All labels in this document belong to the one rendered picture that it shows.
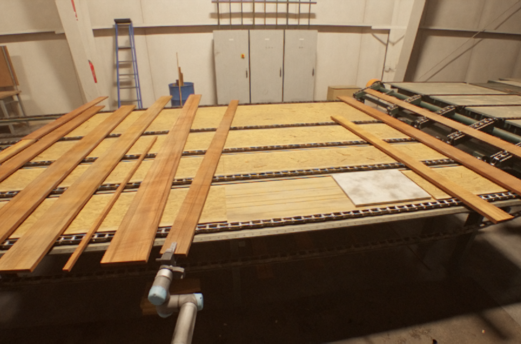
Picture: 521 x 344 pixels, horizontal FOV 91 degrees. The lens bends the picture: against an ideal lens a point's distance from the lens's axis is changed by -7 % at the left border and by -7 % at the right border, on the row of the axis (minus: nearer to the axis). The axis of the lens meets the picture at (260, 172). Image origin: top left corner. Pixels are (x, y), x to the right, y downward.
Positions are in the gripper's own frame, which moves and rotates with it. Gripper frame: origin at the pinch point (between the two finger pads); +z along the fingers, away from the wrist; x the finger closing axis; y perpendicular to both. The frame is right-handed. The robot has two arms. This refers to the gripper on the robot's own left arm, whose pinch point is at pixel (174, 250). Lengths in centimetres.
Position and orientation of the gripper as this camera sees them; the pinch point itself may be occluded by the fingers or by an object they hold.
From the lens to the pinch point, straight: 157.3
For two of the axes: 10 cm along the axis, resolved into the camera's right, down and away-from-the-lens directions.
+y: -10.0, 0.0, 0.1
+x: 0.1, 8.9, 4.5
